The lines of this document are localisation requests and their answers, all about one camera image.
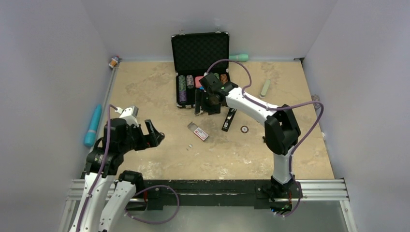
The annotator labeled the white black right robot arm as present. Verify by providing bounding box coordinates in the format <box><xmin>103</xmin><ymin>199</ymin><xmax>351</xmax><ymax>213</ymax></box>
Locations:
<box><xmin>200</xmin><ymin>73</ymin><xmax>301</xmax><ymax>197</ymax></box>

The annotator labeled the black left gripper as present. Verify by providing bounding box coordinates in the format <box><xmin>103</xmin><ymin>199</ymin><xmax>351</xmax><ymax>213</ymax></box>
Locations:
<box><xmin>119</xmin><ymin>119</ymin><xmax>163</xmax><ymax>153</ymax></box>

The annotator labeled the brown chip stack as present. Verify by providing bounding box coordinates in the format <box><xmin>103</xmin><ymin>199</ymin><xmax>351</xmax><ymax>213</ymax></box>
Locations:
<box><xmin>220</xmin><ymin>74</ymin><xmax>229</xmax><ymax>85</ymax></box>

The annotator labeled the black poker chip case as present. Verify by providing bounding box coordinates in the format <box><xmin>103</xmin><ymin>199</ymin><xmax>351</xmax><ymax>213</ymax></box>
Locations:
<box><xmin>171</xmin><ymin>31</ymin><xmax>230</xmax><ymax>108</ymax></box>

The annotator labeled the pink card deck upper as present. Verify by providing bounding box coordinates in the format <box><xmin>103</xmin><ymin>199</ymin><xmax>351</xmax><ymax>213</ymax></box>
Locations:
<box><xmin>194</xmin><ymin>76</ymin><xmax>203</xmax><ymax>88</ymax></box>

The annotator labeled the pale green stapler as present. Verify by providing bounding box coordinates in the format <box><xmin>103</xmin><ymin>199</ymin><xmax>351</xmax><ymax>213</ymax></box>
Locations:
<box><xmin>259</xmin><ymin>79</ymin><xmax>271</xmax><ymax>99</ymax></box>

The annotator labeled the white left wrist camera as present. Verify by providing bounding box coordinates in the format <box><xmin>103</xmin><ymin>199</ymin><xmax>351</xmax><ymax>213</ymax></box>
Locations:
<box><xmin>115</xmin><ymin>105</ymin><xmax>139</xmax><ymax>127</ymax></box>

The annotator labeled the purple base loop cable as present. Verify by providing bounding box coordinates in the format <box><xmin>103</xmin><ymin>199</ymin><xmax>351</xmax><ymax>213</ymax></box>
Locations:
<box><xmin>123</xmin><ymin>184</ymin><xmax>180</xmax><ymax>225</ymax></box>

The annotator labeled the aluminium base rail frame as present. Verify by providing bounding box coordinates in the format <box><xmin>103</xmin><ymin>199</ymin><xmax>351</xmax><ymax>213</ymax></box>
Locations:
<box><xmin>59</xmin><ymin>178</ymin><xmax>357</xmax><ymax>232</ymax></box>

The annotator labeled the grey object at right wall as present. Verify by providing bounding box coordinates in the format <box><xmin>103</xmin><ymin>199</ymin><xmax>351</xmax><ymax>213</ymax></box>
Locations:
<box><xmin>311</xmin><ymin>94</ymin><xmax>321</xmax><ymax>104</ymax></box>

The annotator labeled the grey chip stack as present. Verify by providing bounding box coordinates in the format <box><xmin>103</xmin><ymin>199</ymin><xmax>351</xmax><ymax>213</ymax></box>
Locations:
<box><xmin>186</xmin><ymin>75</ymin><xmax>194</xmax><ymax>89</ymax></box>

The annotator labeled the purple chip stack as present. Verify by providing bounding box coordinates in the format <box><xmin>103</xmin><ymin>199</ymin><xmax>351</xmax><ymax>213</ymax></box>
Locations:
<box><xmin>178</xmin><ymin>90</ymin><xmax>187</xmax><ymax>104</ymax></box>

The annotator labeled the mint green flashlight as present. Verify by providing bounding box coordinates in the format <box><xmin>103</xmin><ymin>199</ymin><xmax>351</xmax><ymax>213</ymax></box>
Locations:
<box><xmin>229</xmin><ymin>54</ymin><xmax>249</xmax><ymax>62</ymax></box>

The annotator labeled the black stapler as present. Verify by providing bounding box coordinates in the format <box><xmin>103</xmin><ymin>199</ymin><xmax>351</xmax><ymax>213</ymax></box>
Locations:
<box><xmin>221</xmin><ymin>108</ymin><xmax>236</xmax><ymax>132</ymax></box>

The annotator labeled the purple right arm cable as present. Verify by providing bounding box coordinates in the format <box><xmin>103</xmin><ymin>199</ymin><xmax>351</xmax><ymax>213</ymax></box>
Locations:
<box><xmin>206</xmin><ymin>58</ymin><xmax>325</xmax><ymax>218</ymax></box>

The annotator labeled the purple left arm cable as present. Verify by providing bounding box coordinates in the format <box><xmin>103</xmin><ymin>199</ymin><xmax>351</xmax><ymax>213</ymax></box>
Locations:
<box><xmin>74</xmin><ymin>103</ymin><xmax>119</xmax><ymax>232</ymax></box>

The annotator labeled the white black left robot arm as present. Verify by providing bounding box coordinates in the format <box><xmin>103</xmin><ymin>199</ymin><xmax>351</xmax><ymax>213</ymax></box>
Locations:
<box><xmin>70</xmin><ymin>106</ymin><xmax>165</xmax><ymax>232</ymax></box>

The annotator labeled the right poker chip on table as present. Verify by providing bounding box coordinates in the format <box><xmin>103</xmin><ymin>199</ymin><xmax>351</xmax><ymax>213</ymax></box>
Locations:
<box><xmin>240</xmin><ymin>126</ymin><xmax>249</xmax><ymax>133</ymax></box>

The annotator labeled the small orange bottle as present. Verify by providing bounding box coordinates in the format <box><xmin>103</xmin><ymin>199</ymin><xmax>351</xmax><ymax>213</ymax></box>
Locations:
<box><xmin>108</xmin><ymin>56</ymin><xmax>120</xmax><ymax>69</ymax></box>

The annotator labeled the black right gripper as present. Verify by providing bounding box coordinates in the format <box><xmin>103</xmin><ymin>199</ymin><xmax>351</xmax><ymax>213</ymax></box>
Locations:
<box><xmin>195</xmin><ymin>88</ymin><xmax>220</xmax><ymax>116</ymax></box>

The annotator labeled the green chip stack left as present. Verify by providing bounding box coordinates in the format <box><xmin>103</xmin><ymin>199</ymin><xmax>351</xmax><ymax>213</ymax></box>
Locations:
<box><xmin>178</xmin><ymin>75</ymin><xmax>187</xmax><ymax>91</ymax></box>

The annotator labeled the teal blue handle tool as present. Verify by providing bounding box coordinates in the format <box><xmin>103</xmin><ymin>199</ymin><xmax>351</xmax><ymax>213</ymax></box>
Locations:
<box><xmin>83</xmin><ymin>104</ymin><xmax>102</xmax><ymax>147</ymax></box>

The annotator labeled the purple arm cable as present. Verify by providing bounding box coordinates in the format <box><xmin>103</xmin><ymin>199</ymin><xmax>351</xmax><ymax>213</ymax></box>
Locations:
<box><xmin>206</xmin><ymin>58</ymin><xmax>325</xmax><ymax>218</ymax></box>
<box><xmin>74</xmin><ymin>103</ymin><xmax>119</xmax><ymax>232</ymax></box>

